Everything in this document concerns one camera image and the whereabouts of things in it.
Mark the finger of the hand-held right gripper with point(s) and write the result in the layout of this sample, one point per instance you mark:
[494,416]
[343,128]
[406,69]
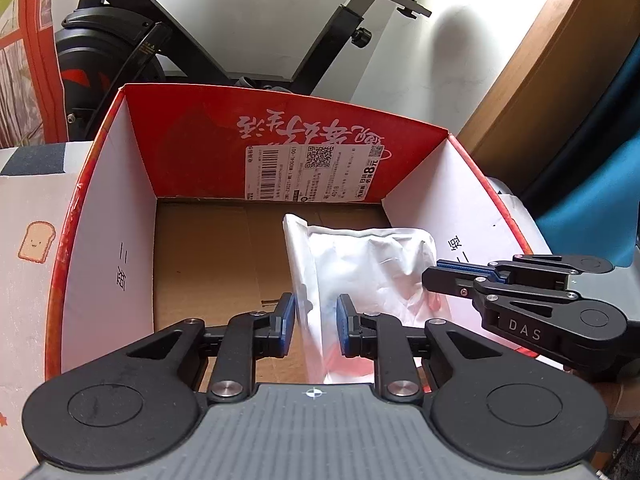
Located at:
[470,270]
[450,284]

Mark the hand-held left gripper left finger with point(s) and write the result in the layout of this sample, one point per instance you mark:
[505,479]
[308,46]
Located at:
[285,321]

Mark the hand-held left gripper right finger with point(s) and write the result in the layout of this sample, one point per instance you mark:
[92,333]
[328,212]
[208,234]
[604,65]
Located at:
[344,325]

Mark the white face mask packet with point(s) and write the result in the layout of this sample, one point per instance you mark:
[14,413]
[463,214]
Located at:
[360,260]

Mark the red cardboard box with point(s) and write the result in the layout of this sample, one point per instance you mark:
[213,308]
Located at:
[200,125]

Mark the wooden door panel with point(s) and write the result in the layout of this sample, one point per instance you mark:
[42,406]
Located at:
[575,60]

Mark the black exercise bike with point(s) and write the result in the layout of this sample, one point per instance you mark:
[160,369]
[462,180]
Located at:
[85,60]

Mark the orange patterned curtain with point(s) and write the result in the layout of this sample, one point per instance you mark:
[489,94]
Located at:
[20,60]

